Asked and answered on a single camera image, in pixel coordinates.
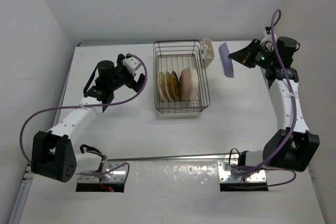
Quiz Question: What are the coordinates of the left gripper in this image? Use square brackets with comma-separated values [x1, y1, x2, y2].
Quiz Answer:
[108, 54, 146, 92]

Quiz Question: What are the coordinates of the metal base plate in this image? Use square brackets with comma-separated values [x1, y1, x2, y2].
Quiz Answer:
[217, 160, 267, 186]
[77, 161, 130, 185]

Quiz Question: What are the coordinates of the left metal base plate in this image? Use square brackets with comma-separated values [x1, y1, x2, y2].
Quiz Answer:
[77, 161, 130, 185]

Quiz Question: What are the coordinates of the wire dish rack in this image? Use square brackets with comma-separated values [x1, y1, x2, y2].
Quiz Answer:
[153, 40, 211, 116]

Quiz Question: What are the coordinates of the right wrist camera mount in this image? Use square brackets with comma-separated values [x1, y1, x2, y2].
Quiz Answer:
[260, 26, 277, 46]

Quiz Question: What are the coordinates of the aluminium frame rail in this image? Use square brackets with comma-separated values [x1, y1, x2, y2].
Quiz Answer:
[8, 164, 34, 224]

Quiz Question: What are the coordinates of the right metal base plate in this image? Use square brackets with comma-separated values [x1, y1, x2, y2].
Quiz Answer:
[217, 160, 267, 186]

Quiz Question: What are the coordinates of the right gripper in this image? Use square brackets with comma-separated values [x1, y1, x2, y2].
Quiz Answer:
[229, 39, 276, 70]

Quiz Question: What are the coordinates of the white cutlery holder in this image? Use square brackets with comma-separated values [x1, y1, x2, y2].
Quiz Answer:
[201, 38, 215, 69]

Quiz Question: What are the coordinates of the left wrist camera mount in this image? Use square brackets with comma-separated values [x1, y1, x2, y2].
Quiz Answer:
[122, 54, 141, 76]

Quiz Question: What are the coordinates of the cream round plate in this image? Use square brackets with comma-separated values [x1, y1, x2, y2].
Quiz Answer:
[158, 72, 169, 102]
[164, 71, 174, 102]

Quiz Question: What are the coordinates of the purple square plate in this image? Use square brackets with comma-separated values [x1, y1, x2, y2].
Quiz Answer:
[218, 43, 234, 78]

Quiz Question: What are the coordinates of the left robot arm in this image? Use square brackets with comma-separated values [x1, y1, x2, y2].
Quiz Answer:
[30, 54, 148, 183]

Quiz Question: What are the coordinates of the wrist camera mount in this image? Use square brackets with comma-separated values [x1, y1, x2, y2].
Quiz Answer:
[122, 54, 141, 76]
[260, 26, 277, 46]

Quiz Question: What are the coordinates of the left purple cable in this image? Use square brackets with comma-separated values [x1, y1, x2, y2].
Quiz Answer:
[19, 54, 148, 180]

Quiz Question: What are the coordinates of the yellow patterned round plate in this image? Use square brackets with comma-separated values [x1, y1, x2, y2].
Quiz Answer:
[171, 71, 181, 101]

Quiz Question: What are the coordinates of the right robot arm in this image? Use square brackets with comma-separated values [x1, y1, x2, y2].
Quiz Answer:
[229, 37, 320, 172]

